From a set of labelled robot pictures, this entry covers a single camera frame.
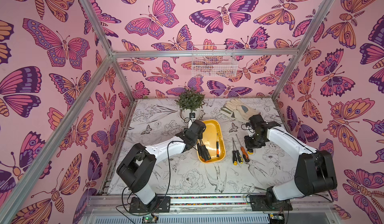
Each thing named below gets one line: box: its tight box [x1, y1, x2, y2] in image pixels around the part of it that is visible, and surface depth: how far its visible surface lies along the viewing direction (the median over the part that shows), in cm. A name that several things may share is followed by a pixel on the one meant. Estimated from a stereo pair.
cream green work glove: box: [220, 99, 258, 123], surface depth 114 cm
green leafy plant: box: [175, 89, 208, 112], surface depth 95 cm
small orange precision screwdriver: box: [216, 133, 220, 157], surface depth 92 cm
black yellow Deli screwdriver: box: [232, 137, 238, 166], surface depth 90 cm
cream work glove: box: [220, 98, 261, 121], surface depth 114 cm
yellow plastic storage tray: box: [196, 119, 226, 163], surface depth 92 cm
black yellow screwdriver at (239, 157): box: [233, 140, 244, 164], surface depth 90 cm
